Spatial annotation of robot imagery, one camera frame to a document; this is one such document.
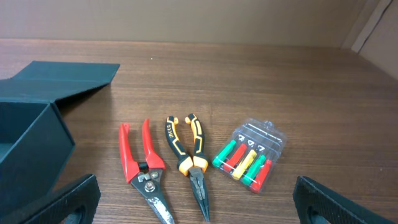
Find dark green open box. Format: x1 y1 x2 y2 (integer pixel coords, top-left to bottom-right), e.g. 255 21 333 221
1 61 119 217

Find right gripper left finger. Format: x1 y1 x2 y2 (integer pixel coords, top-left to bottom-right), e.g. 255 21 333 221
1 174 101 224

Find red handled snips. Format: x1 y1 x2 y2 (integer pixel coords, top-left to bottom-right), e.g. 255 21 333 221
119 119 175 224

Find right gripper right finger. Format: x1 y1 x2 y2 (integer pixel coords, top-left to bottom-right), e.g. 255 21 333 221
293 176 391 224

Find clear case coloured screwdrivers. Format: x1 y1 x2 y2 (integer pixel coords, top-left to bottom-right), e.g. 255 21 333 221
211 118 287 194

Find orange black long-nose pliers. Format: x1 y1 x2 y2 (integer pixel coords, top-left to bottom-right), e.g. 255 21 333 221
165 113 210 222

